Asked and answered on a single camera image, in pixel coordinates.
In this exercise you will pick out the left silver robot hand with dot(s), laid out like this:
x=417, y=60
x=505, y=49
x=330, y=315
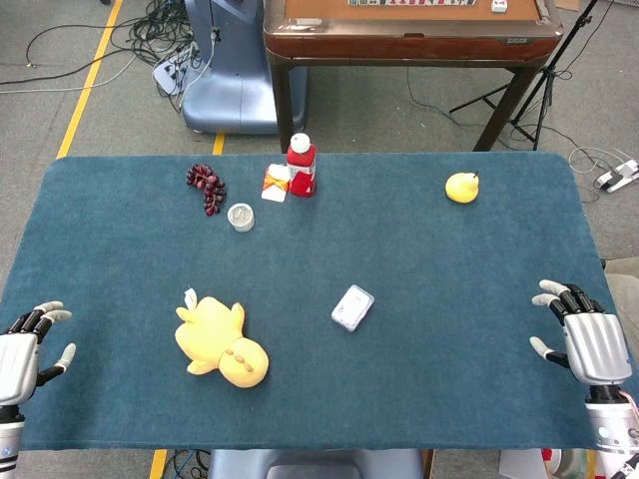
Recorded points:
x=20, y=359

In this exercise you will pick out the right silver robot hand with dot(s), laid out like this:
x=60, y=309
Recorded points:
x=596, y=344

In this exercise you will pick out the yellow plush toy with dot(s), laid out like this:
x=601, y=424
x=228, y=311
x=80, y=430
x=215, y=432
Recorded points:
x=214, y=334

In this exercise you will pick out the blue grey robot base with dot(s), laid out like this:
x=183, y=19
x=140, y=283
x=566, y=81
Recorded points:
x=314, y=464

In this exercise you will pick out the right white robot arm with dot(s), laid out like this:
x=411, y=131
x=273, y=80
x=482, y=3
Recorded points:
x=611, y=429

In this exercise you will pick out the red white package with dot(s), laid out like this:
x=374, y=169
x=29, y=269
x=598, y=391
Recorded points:
x=554, y=461

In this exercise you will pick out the white paper sheet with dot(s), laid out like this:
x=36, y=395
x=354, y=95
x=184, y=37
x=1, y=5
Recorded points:
x=519, y=466

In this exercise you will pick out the white power strip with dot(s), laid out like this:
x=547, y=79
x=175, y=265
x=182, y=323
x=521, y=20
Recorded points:
x=616, y=178

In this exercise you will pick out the yellow pear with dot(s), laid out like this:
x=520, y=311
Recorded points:
x=461, y=188

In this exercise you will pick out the blue table cloth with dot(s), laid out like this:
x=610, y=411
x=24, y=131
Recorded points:
x=399, y=249

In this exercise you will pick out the white plastic card box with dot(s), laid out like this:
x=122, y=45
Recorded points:
x=352, y=308

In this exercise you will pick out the purple grape bunch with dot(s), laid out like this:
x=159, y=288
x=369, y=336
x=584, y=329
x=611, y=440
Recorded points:
x=212, y=192

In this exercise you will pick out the round silver tin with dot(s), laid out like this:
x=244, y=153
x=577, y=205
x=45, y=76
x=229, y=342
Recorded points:
x=240, y=217

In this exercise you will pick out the black tripod stand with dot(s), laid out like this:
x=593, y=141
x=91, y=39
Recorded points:
x=550, y=70

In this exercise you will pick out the white orange small carton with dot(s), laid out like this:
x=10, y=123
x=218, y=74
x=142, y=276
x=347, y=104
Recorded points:
x=275, y=184

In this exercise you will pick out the grey power strip with plugs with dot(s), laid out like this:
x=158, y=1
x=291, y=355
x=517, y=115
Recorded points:
x=167, y=75

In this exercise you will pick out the red bottle white cap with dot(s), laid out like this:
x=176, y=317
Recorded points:
x=302, y=169

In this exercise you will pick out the blue grey machine base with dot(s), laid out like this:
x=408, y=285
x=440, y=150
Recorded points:
x=234, y=90

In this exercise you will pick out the single white mahjong tile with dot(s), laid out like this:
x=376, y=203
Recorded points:
x=499, y=6

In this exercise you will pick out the brown mahjong table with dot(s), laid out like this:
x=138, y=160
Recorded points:
x=399, y=45

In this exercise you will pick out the row of mahjong tiles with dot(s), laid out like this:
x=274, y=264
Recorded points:
x=409, y=2

